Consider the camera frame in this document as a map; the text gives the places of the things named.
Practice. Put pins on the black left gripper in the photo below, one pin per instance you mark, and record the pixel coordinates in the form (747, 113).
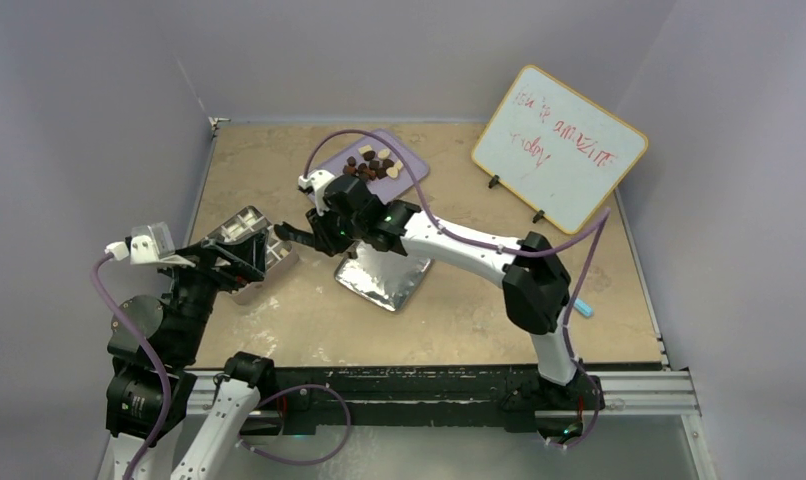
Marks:
(228, 274)

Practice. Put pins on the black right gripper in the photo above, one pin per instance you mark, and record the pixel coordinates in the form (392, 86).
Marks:
(326, 240)

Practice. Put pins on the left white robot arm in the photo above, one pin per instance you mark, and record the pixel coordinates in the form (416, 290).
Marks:
(154, 339)

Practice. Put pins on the silver square tin lid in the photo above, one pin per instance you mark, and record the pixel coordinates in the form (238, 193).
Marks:
(385, 279)

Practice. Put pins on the yellow framed whiteboard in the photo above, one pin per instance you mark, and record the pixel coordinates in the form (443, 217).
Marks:
(557, 151)

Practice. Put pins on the light blue marker pen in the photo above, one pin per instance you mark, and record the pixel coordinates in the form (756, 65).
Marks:
(583, 308)

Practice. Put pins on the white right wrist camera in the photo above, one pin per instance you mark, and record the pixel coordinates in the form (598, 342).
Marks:
(314, 184)

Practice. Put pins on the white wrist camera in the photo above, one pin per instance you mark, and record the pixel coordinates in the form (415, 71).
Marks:
(150, 244)
(314, 184)

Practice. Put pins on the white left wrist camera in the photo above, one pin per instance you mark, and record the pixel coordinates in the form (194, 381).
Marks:
(150, 244)

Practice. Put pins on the aluminium frame rail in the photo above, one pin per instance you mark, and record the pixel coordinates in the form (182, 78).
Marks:
(508, 388)

